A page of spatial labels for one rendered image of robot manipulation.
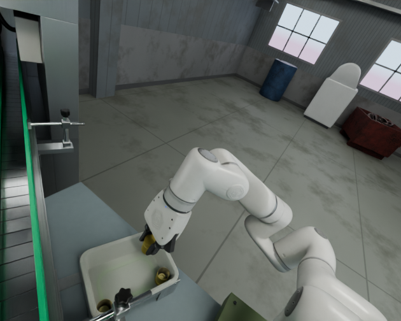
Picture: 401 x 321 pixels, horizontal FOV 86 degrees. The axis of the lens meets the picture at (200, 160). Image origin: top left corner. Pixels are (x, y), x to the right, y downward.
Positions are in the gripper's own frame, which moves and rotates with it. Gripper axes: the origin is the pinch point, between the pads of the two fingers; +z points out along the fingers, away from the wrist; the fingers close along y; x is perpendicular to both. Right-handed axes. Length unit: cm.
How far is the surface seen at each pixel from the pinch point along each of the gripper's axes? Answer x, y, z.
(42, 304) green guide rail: -23.3, 5.7, 1.6
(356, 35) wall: 573, -252, -266
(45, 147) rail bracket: -15, -52, 11
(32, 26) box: -21, -82, -21
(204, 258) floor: 90, -17, 71
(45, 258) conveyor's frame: -19.9, -7.4, 9.7
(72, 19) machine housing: -13, -72, -31
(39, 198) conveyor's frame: -19.3, -26.0, 9.6
